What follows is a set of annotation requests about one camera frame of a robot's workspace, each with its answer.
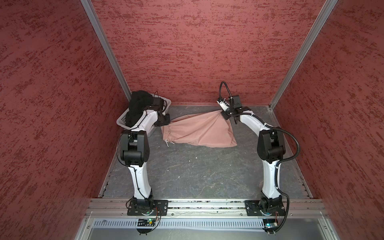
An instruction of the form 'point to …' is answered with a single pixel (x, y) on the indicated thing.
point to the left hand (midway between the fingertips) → (166, 124)
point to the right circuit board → (270, 224)
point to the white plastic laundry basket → (121, 121)
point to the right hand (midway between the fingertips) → (225, 111)
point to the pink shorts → (209, 129)
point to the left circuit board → (146, 222)
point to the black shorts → (140, 100)
